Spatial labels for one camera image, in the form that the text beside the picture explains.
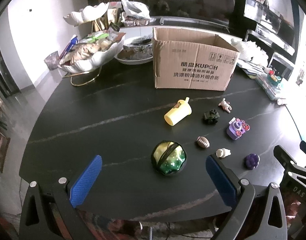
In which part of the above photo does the dark patterned container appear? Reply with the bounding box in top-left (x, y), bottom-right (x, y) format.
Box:
top-left (44, 51), bottom-right (60, 70)

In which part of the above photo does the white plush toy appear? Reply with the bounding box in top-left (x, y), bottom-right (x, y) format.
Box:
top-left (230, 38), bottom-right (268, 62)

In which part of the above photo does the yellow plastic cup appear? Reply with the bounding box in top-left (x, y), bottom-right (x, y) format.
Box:
top-left (164, 97), bottom-right (193, 126)

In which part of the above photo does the floral ceramic bowl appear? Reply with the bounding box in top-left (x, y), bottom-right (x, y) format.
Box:
top-left (123, 37), bottom-right (153, 60)

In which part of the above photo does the green toy tank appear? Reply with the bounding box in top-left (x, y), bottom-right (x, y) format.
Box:
top-left (202, 109), bottom-right (220, 125)

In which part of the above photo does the person's right hand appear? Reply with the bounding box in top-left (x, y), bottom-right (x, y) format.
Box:
top-left (286, 198), bottom-right (304, 230)

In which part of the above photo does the wooden chair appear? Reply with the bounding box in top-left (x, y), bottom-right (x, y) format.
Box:
top-left (0, 127), bottom-right (11, 173)

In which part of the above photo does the black marble desktop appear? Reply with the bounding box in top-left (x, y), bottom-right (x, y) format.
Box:
top-left (19, 26), bottom-right (306, 222)

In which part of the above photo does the clear acrylic case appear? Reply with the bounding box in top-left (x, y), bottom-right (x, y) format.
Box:
top-left (268, 52), bottom-right (297, 80)

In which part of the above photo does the small brown toy football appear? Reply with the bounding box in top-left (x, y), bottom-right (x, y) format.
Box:
top-left (196, 136), bottom-right (210, 149)

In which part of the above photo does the clear plastic storage box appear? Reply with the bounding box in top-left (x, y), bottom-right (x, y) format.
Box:
top-left (255, 74), bottom-right (286, 101)

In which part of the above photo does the pink rabbit figurine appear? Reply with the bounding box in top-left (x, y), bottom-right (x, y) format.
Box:
top-left (218, 98), bottom-right (232, 113)

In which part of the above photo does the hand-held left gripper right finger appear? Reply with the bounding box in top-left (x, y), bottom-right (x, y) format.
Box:
top-left (205, 154), bottom-right (288, 240)

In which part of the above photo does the white shell snack bowl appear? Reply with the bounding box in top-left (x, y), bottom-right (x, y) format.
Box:
top-left (59, 30), bottom-right (121, 65)

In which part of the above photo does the green ball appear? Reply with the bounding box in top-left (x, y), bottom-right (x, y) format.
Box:
top-left (151, 140), bottom-right (187, 175)

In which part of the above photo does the black wall shelf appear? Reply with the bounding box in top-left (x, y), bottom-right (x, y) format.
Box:
top-left (243, 0), bottom-right (301, 55)

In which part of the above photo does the stack of papers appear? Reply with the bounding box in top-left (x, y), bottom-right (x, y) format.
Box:
top-left (236, 60), bottom-right (266, 79)

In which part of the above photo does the purple toy camera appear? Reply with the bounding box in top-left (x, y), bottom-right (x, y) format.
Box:
top-left (226, 117), bottom-right (251, 140)

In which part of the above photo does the white shallow basin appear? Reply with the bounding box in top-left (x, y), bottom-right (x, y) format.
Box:
top-left (115, 52), bottom-right (153, 65)

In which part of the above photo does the brown cardboard box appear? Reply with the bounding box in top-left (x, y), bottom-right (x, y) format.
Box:
top-left (152, 27), bottom-right (241, 92)

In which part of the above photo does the black television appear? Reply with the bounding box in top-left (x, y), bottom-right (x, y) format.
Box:
top-left (146, 0), bottom-right (237, 28)

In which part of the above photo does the purple toy grape bunch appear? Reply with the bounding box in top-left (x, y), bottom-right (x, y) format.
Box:
top-left (243, 154), bottom-right (260, 168)

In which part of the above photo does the red and green toy boat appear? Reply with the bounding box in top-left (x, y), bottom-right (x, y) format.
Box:
top-left (266, 70), bottom-right (281, 83)

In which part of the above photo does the small white toy bottle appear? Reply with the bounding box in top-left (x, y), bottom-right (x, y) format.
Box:
top-left (216, 148), bottom-right (231, 158)

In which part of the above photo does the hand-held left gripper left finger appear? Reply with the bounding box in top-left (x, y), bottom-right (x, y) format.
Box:
top-left (19, 154), bottom-right (103, 240)

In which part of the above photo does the white plastic bag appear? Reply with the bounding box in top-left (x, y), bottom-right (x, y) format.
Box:
top-left (121, 0), bottom-right (151, 18)

